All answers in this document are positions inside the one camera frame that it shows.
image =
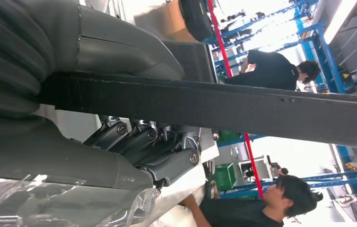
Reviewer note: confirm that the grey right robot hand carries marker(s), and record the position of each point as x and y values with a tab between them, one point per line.
56	163

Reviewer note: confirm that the green plastic crate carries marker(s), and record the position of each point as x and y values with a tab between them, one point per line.
228	135
225	177

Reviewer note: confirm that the person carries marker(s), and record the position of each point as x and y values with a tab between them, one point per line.
244	213
269	72

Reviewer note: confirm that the black carry case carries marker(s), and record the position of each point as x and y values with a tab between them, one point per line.
197	18

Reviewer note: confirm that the red barrier belt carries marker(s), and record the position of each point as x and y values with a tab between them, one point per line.
220	40

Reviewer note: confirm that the blue storage rack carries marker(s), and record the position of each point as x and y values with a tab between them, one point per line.
325	56
338	177

